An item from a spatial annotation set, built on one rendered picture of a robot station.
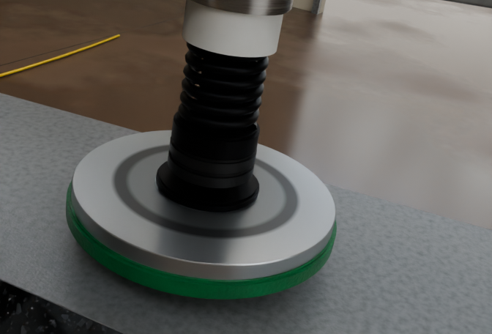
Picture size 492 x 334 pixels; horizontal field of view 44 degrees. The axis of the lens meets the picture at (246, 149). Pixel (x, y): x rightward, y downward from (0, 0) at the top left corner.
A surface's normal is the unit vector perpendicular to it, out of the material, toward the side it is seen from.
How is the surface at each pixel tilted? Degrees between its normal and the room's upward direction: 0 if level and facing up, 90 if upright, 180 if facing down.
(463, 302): 0
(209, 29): 90
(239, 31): 90
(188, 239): 0
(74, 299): 0
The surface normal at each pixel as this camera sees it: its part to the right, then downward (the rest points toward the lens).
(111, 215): 0.16, -0.89
